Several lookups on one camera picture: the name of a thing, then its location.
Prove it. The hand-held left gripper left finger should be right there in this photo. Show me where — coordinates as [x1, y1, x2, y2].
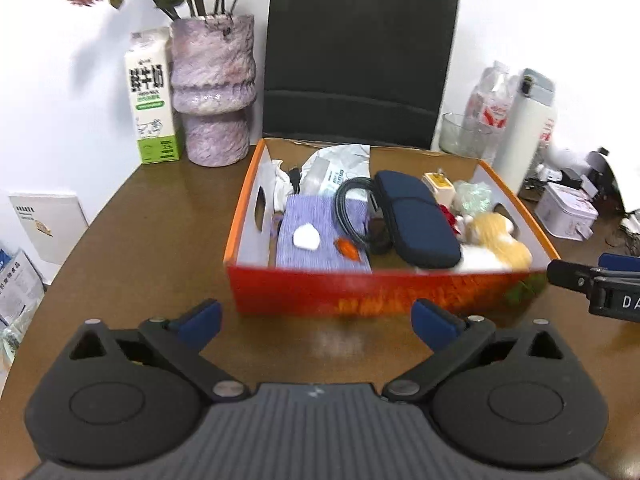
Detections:
[66, 298, 251, 404]

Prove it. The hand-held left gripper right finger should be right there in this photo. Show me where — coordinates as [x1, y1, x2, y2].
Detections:
[382, 298, 572, 404]

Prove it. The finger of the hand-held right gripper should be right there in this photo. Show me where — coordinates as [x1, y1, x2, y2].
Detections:
[546, 259, 602, 292]
[598, 253, 640, 274]

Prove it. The yellow white plush toy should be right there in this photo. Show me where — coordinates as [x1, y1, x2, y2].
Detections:
[452, 211, 533, 273]

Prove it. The navy zipper pouch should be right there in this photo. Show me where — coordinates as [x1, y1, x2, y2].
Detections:
[374, 170, 462, 268]

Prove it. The red artificial rose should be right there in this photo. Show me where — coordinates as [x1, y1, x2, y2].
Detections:
[439, 204, 468, 233]

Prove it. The red cardboard box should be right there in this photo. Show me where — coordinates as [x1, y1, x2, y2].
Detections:
[222, 137, 562, 317]

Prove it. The orange bead charm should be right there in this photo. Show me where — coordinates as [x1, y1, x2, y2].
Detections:
[334, 236, 362, 262]

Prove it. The iridescent plastic bag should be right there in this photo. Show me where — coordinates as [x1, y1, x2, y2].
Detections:
[452, 181, 495, 216]

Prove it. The yellow white charger plug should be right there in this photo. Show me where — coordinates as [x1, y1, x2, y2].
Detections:
[422, 170, 456, 207]

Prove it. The white earbud case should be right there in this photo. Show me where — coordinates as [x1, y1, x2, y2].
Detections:
[292, 225, 321, 250]

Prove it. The grey braided cable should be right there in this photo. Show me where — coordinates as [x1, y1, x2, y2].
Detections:
[334, 176, 393, 256]

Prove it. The purple fabric pouch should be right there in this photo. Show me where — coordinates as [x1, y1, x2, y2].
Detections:
[275, 195, 373, 273]

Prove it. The white plastic bag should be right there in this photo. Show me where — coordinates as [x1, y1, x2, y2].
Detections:
[300, 144, 372, 196]

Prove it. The wooden desktop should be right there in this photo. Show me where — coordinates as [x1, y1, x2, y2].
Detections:
[0, 157, 640, 480]

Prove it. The white tin box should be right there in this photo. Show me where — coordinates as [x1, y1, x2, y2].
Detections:
[534, 181, 599, 239]

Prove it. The white paper sheet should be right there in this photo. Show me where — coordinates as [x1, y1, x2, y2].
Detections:
[597, 152, 640, 213]

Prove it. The black desk device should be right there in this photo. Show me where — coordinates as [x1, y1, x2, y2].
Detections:
[560, 147, 618, 196]

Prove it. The clear water bottle red label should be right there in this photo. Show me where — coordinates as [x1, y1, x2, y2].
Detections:
[537, 117, 558, 147]
[465, 60, 518, 133]

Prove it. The white thermos flask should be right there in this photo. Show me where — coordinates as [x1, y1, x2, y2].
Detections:
[492, 67, 557, 196]

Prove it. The clear glass cup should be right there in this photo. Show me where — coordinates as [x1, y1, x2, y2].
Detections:
[439, 112, 495, 158]

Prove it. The blue white booklet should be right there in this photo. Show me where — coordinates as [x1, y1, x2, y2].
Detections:
[0, 245, 47, 328]

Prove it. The white cardboard box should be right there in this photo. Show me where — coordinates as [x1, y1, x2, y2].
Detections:
[7, 191, 90, 266]

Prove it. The white green milk carton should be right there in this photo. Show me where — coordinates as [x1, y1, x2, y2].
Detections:
[124, 27, 181, 166]

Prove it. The black paper bag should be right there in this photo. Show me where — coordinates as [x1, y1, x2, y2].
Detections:
[262, 0, 462, 151]

